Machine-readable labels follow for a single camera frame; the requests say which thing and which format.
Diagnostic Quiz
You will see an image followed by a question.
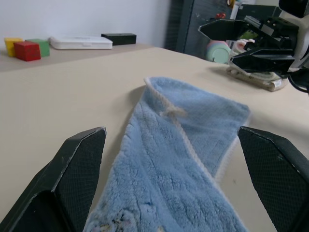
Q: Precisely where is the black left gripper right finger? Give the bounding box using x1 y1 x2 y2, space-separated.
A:
238 125 309 232

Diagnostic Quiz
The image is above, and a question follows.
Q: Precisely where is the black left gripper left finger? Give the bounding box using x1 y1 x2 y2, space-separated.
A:
0 126 107 232

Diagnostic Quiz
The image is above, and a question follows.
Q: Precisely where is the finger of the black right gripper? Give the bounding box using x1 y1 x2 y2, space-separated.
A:
197 19 247 42
229 47 295 73

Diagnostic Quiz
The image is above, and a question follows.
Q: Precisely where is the light blue fluffy towel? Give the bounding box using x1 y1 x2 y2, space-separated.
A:
83 76 252 232

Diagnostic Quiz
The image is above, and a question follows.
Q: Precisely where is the cream folded cloth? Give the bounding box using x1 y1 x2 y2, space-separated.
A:
225 65 289 92

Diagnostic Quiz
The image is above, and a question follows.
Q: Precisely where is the stack of pastel cups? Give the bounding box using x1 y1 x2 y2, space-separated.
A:
205 40 234 65

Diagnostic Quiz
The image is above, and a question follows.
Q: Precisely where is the white and pink plush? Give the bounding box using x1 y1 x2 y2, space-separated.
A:
234 38 256 53

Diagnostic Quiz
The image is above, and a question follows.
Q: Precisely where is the dark grey metal cabinet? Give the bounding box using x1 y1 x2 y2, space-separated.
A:
164 0 282 61

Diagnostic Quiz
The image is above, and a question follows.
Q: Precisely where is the black rectangular box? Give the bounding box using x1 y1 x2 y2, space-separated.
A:
100 33 137 46

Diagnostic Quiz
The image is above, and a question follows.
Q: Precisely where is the red wooden block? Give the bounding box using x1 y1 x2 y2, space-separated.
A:
13 41 41 62

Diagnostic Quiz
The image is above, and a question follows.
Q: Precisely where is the green wooden block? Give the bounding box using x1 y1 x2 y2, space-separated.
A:
25 38 51 58

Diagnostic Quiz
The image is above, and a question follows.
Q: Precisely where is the white flat plastic box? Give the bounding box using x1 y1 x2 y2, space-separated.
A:
48 35 113 50

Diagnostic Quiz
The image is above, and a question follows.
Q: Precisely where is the yellow wooden block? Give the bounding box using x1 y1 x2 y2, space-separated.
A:
3 37 24 58

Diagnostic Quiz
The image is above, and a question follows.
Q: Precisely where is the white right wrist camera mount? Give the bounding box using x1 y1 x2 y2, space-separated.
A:
278 0 309 71

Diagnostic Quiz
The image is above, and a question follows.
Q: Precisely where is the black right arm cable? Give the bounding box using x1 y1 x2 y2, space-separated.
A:
288 69 309 94

